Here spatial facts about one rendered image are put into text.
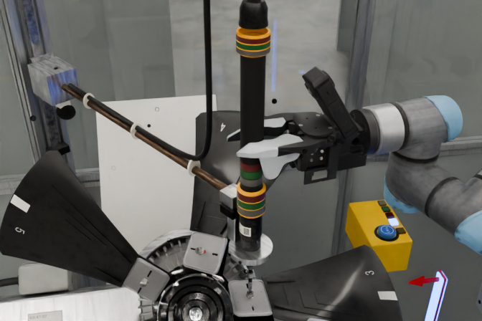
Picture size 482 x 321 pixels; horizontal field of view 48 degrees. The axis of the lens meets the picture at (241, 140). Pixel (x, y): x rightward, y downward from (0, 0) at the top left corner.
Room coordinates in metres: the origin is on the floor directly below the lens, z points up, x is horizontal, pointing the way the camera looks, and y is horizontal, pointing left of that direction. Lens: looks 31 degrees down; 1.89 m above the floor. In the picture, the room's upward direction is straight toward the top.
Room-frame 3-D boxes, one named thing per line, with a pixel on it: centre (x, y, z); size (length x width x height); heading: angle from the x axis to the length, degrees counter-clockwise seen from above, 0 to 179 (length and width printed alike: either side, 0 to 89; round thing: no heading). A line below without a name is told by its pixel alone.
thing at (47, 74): (1.10, 0.42, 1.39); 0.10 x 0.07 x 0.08; 44
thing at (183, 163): (0.87, 0.20, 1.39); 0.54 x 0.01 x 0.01; 44
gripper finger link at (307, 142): (0.65, -0.08, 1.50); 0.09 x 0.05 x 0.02; 118
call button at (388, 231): (0.95, -0.33, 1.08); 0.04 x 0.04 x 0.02
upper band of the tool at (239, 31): (0.65, -0.02, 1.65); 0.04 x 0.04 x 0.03
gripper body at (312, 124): (0.69, -0.13, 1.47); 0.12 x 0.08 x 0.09; 109
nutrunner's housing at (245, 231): (0.65, -0.02, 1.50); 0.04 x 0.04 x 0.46
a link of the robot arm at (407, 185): (0.73, -0.29, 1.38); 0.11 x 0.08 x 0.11; 28
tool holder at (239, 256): (0.66, -0.01, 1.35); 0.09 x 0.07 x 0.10; 44
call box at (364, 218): (1.00, -0.33, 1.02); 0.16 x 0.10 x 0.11; 9
